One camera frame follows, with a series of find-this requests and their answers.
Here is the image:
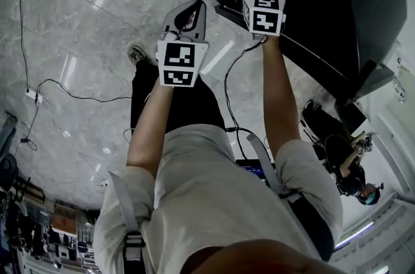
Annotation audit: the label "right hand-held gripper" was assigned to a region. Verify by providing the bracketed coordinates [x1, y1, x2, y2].
[241, 0, 289, 38]

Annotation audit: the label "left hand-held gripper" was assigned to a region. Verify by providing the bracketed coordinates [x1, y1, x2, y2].
[155, 0, 211, 90]

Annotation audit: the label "person's left forearm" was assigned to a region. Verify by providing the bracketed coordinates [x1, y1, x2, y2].
[125, 81, 176, 177]

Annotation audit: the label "person's right forearm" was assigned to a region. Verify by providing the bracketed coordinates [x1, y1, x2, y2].
[260, 34, 303, 167]

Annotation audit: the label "person's grey shoe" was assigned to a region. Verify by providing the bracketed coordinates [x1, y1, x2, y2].
[127, 45, 148, 66]

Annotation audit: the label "person's black trousers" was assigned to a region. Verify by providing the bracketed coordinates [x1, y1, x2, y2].
[129, 58, 227, 135]

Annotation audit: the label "black tablet with lit screen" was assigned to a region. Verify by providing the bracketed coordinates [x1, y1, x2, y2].
[235, 159, 278, 185]

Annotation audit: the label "person's light grey shirt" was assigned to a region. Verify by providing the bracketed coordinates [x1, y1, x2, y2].
[93, 123, 345, 274]

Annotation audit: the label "person's chin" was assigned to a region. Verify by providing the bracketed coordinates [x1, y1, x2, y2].
[187, 238, 345, 274]

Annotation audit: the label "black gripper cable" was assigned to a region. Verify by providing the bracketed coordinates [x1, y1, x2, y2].
[223, 34, 270, 161]

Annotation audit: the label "grey harness strap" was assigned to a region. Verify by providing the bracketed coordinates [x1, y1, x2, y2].
[245, 133, 304, 203]
[108, 170, 147, 274]

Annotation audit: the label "black floor cable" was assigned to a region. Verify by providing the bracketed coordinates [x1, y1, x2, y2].
[18, 0, 132, 104]

